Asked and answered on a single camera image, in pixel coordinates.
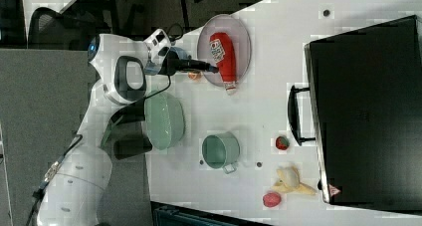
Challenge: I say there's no orange slice toy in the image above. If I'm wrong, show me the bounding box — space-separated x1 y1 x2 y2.
188 72 201 81

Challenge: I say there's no red plush ketchup bottle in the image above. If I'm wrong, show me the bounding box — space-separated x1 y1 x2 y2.
209 32 237 96

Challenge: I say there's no green mug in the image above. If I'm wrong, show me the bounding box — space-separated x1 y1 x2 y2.
201 132 240 174

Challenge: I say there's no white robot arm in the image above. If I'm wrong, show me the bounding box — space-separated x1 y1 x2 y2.
34 29 218 226

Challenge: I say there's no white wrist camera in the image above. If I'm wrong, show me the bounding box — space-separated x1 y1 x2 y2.
144 29 171 65

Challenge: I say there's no red strawberry toy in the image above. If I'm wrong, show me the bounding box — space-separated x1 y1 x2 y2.
275 136 290 150

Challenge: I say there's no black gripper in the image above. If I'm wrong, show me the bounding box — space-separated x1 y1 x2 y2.
160 51 219 76

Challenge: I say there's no peeled banana toy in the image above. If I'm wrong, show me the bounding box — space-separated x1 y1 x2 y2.
272 166 317 195

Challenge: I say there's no dark crate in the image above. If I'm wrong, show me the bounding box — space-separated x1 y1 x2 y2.
150 201 270 226

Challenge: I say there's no pink round fruit toy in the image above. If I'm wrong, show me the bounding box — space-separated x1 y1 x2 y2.
263 192 282 208

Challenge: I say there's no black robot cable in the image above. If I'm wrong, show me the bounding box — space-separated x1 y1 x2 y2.
25 134 84 226

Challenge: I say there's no green perforated colander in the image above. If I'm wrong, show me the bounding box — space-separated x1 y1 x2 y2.
144 91 185 150

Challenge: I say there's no black office chair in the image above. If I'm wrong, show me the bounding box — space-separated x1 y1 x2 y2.
27 7 110 51

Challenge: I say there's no grey round plate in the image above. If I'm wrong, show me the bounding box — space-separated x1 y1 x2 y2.
197 14 251 82

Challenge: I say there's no toaster oven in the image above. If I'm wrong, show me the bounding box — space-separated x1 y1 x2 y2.
304 15 422 215

